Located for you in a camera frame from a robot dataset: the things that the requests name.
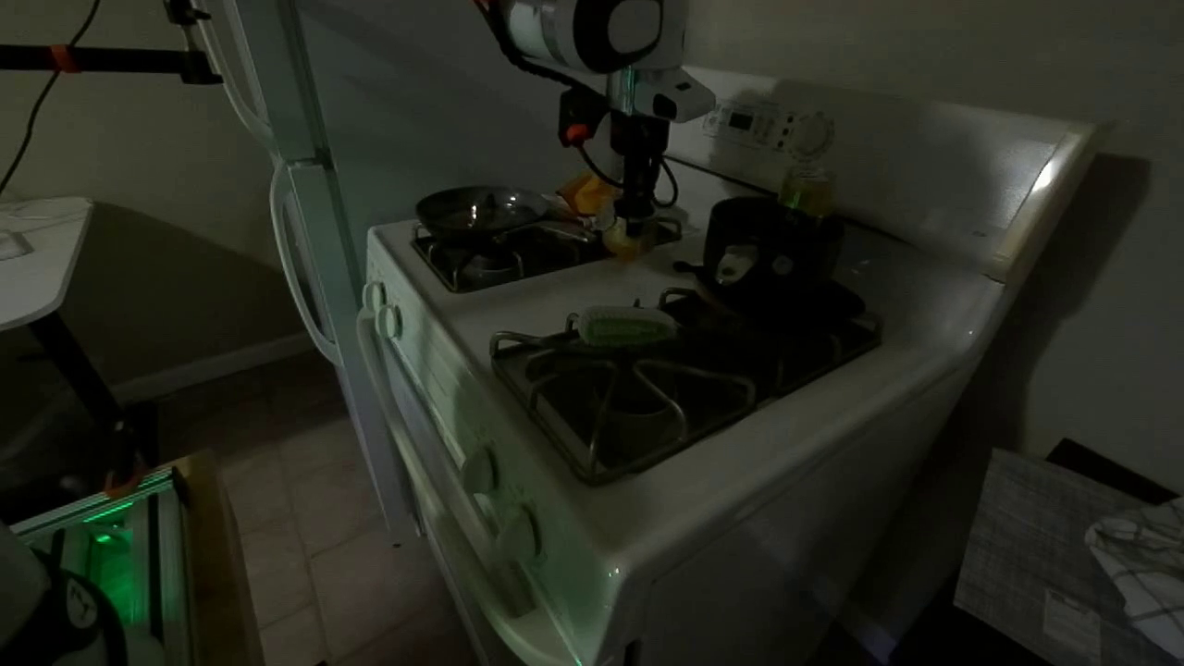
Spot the grey box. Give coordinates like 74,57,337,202
956,453,1179,666

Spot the grey frying pan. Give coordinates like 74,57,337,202
415,184,553,239

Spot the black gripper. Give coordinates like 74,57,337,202
610,112,670,220

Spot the black camera boom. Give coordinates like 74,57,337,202
0,45,221,84

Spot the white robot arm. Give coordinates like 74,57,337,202
474,0,714,224

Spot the right stove burner grate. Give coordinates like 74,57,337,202
490,289,883,485

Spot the checkered cloth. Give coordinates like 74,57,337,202
1086,501,1184,664

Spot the stove burner grate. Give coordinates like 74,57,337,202
411,214,610,293
490,289,883,485

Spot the white stove knob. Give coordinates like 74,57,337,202
463,446,500,495
364,283,405,338

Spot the white gas stove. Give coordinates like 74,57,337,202
360,71,1100,666

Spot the left stove burner grate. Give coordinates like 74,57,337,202
411,214,610,293

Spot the yellow-lidded jar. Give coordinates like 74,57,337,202
781,166,833,220

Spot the white tabletop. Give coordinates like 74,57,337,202
0,197,93,331

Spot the green-lit robot base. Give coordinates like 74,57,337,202
0,454,264,666

